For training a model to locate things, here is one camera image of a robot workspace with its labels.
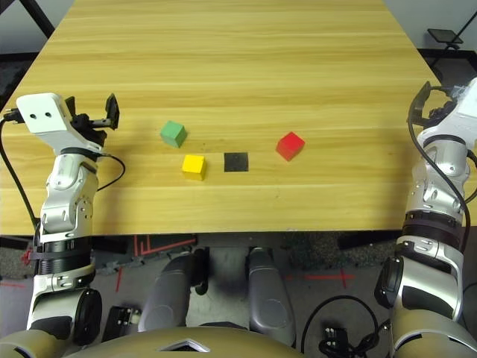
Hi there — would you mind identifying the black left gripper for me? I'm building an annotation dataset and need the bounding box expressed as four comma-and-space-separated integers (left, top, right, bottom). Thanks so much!
65, 92, 121, 151

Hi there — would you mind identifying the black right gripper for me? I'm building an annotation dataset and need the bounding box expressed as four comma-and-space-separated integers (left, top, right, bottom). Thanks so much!
412, 82, 456, 126

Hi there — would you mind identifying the green wooden block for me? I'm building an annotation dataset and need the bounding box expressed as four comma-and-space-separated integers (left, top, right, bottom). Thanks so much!
159, 120, 187, 148

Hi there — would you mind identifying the yellow wooden block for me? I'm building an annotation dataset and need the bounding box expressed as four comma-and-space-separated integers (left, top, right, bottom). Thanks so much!
181, 154, 207, 181

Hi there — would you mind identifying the red wooden block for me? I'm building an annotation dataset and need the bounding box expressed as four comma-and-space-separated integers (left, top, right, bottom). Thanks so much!
275, 131, 306, 162

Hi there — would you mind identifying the black tray stand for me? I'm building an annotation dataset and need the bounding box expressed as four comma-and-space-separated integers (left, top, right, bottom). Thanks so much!
426, 10, 477, 51

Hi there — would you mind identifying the dark foam floor mat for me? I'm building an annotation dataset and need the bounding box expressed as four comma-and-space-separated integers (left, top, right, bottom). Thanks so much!
0, 61, 31, 109

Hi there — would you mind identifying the black table foot bar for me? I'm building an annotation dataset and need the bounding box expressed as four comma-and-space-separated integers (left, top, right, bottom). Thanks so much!
337, 230, 402, 251
91, 236, 126, 257

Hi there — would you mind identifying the black square marker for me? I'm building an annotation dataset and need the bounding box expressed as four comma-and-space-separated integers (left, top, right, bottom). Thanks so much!
224, 151, 250, 173

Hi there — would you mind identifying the black mat with red lines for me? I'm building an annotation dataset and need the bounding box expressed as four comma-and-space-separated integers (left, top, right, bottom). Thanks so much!
132, 234, 197, 258

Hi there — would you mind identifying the grey left robot leg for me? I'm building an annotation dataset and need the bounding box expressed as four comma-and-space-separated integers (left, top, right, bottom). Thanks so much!
137, 251, 204, 333

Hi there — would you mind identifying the grey robot leg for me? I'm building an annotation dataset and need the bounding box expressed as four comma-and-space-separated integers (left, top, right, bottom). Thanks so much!
137, 251, 204, 333
247, 246, 297, 346

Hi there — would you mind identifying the black box with white connectors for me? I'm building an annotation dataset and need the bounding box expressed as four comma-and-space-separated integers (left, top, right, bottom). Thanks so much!
102, 305, 142, 342
320, 326, 351, 357

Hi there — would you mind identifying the grey right robot leg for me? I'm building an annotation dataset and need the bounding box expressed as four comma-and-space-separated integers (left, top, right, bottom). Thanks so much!
247, 246, 297, 346

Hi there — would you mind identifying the olive robot torso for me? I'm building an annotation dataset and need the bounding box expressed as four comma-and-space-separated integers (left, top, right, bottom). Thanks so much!
70, 326, 299, 358

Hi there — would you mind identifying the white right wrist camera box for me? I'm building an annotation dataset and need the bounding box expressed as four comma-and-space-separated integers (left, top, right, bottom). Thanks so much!
452, 78, 477, 150

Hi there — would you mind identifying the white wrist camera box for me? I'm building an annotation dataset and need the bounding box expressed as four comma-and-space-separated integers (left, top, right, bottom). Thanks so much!
15, 92, 81, 152
452, 78, 477, 150

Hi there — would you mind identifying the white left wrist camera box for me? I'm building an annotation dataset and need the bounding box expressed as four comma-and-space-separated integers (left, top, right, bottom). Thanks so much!
15, 92, 81, 152

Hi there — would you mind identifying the thin black left wrist wire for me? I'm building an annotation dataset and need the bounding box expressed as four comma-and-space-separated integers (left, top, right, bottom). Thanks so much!
95, 151, 126, 192

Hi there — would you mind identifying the black left camera cable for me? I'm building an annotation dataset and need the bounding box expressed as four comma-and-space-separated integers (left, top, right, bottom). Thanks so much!
0, 107, 40, 232

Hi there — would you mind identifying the black camera cable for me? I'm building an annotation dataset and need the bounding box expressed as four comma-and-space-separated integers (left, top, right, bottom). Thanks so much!
407, 84, 470, 205
0, 107, 40, 232

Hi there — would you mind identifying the black right camera cable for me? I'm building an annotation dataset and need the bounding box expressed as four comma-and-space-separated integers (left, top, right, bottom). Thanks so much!
407, 84, 470, 205

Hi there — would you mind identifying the black metal frame bar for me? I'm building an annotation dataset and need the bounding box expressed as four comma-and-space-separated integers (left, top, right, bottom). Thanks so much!
20, 0, 57, 40

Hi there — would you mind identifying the black floor cable loop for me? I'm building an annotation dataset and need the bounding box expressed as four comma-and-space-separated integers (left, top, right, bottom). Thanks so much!
300, 295, 392, 358

